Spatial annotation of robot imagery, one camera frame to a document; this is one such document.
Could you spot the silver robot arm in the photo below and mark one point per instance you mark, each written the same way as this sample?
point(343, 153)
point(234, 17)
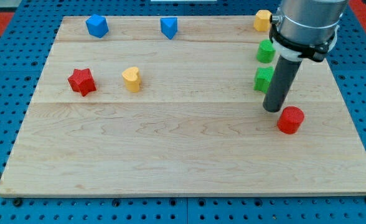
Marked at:
point(306, 28)

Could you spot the yellow heart block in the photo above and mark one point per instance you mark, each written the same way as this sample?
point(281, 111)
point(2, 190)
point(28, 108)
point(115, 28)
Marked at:
point(132, 79)

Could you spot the light wooden board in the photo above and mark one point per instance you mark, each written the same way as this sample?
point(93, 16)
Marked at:
point(196, 128)

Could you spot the green star block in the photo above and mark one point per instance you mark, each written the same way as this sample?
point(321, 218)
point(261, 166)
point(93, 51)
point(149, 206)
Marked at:
point(263, 78)

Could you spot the blue triangle block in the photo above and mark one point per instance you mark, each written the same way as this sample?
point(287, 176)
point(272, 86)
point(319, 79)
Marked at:
point(169, 26)

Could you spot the green cylinder block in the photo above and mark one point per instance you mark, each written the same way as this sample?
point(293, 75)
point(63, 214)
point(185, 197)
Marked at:
point(266, 51)

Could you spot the red star block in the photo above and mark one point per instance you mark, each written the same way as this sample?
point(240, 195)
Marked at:
point(82, 81)

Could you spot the red cylinder block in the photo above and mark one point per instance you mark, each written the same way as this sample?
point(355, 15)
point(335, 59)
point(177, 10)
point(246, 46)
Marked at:
point(290, 120)

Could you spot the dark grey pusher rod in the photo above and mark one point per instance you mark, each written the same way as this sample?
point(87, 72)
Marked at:
point(284, 74)

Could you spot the yellow hexagon block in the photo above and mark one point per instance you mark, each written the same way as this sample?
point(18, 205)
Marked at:
point(262, 21)

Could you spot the blue cube block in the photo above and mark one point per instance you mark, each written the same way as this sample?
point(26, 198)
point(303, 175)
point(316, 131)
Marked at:
point(97, 26)

